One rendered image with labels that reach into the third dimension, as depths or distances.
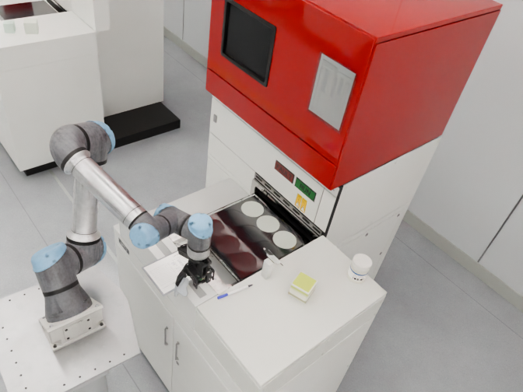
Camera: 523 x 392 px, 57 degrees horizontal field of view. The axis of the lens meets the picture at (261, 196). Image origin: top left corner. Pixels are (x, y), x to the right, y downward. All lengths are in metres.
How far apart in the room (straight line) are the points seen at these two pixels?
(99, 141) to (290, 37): 0.73
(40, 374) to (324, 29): 1.42
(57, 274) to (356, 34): 1.20
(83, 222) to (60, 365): 0.47
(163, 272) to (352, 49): 0.99
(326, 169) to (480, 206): 1.75
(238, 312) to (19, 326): 0.75
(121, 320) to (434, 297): 2.10
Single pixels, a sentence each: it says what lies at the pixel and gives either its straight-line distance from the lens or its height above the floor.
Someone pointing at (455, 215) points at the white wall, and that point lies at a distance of 3.46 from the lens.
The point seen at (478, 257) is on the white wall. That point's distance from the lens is 3.52.
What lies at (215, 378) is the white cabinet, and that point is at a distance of 1.84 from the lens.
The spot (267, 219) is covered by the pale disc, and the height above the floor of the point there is 0.90.
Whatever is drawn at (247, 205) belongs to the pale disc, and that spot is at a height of 0.90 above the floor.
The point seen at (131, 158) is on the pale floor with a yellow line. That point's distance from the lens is 3.79.
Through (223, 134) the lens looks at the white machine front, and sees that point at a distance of 2.31.
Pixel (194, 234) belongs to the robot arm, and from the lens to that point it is 1.47.
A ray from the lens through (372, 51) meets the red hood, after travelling 1.50.
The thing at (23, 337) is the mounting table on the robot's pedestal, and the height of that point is 0.82.
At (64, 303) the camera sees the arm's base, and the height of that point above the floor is 0.97.
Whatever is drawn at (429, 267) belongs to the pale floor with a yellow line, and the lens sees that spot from 3.46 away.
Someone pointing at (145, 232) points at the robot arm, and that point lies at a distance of 1.39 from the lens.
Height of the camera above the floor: 2.35
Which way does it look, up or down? 42 degrees down
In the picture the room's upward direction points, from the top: 11 degrees clockwise
